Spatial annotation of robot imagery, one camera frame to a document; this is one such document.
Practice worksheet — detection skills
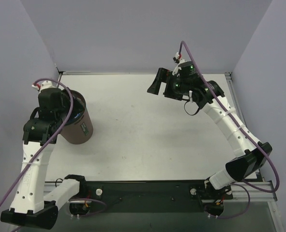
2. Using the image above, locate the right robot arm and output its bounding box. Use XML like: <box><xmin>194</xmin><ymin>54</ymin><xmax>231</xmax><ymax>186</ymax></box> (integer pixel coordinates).
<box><xmin>147</xmin><ymin>61</ymin><xmax>272</xmax><ymax>192</ymax></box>

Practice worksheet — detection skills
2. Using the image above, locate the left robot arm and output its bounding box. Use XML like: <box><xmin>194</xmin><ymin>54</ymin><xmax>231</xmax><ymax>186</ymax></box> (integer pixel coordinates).
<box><xmin>0</xmin><ymin>87</ymin><xmax>87</xmax><ymax>230</ymax></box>

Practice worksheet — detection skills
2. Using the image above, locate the brown round bin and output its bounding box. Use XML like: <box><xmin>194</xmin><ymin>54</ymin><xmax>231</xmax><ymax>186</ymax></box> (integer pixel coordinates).
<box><xmin>60</xmin><ymin>90</ymin><xmax>93</xmax><ymax>145</ymax></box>

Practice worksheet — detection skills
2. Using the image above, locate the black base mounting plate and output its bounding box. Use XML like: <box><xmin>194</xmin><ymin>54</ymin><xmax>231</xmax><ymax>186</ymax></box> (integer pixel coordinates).
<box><xmin>68</xmin><ymin>180</ymin><xmax>233</xmax><ymax>217</ymax></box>

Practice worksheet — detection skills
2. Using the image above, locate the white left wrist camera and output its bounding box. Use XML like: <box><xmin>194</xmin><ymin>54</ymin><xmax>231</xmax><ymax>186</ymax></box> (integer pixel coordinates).
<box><xmin>32</xmin><ymin>81</ymin><xmax>54</xmax><ymax>93</ymax></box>

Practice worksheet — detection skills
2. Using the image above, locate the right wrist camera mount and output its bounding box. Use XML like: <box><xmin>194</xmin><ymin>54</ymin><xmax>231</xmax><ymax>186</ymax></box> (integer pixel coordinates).
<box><xmin>173</xmin><ymin>52</ymin><xmax>182</xmax><ymax>64</ymax></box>

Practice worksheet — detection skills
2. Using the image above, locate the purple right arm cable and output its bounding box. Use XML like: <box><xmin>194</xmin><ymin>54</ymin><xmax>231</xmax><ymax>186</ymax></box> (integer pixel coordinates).
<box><xmin>179</xmin><ymin>41</ymin><xmax>280</xmax><ymax>219</ymax></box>

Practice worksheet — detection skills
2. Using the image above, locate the aluminium frame rail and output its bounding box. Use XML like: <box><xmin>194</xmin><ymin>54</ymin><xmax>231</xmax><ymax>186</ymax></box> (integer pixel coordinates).
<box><xmin>42</xmin><ymin>70</ymin><xmax>279</xmax><ymax>203</ymax></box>

